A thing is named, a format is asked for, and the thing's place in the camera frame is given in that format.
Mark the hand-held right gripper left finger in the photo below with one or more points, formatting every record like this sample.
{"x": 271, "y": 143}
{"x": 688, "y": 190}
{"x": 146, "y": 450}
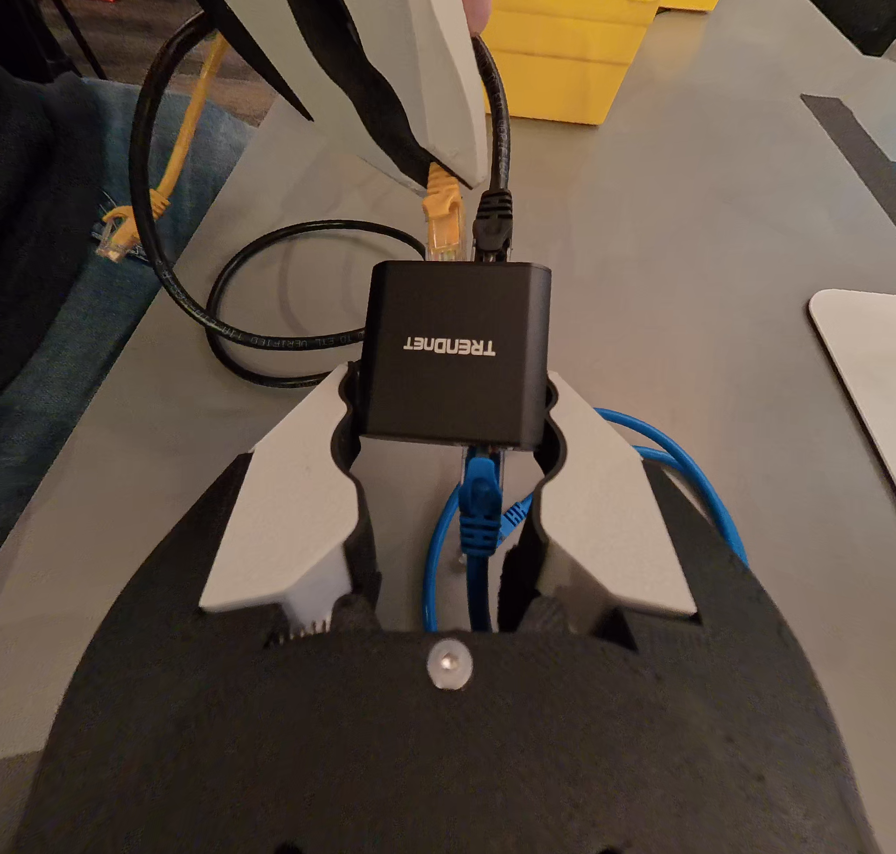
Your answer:
{"x": 287, "y": 518}

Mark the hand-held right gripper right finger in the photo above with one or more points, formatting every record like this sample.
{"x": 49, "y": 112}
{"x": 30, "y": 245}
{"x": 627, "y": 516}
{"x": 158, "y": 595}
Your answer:
{"x": 609, "y": 532}

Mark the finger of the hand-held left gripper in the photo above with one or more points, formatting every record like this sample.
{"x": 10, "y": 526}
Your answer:
{"x": 266, "y": 6}
{"x": 434, "y": 62}

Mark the black network switch box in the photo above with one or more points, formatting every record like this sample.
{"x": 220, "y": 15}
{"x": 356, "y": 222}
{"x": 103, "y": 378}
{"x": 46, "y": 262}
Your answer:
{"x": 455, "y": 308}

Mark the person's blue jeans legs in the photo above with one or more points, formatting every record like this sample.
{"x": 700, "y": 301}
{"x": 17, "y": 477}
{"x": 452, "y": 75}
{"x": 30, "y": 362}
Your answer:
{"x": 70, "y": 308}

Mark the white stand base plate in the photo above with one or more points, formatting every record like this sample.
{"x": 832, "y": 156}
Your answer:
{"x": 861, "y": 364}

